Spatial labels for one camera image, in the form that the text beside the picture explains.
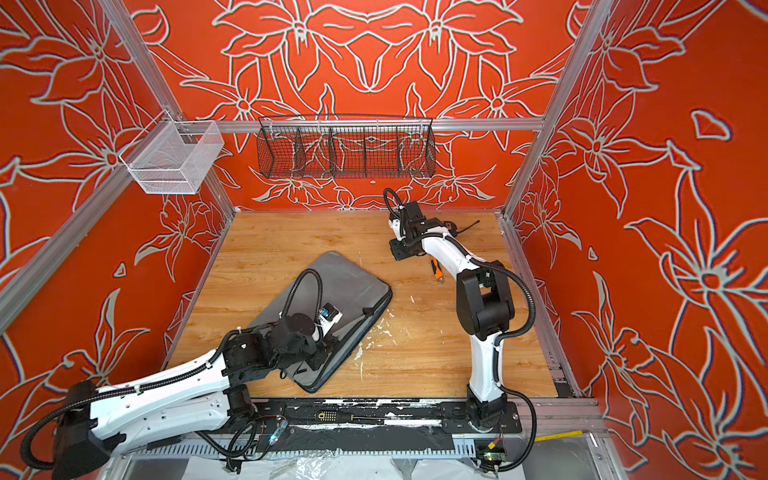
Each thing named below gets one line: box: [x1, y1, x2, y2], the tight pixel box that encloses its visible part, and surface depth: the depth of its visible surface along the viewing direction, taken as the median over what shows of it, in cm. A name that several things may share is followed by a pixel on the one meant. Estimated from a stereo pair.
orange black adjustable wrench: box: [430, 257, 445, 285], surface depth 102 cm
